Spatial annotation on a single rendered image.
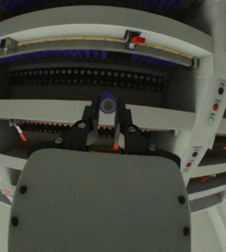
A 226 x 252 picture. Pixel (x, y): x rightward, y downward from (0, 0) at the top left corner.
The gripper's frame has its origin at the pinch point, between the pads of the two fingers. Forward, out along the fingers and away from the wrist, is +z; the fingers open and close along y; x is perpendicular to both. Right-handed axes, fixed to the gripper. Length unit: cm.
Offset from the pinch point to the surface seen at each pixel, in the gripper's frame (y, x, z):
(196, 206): 64, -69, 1
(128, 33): 2.3, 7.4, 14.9
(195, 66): 19.7, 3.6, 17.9
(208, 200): 78, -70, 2
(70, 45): -8.7, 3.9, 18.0
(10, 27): -21.3, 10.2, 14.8
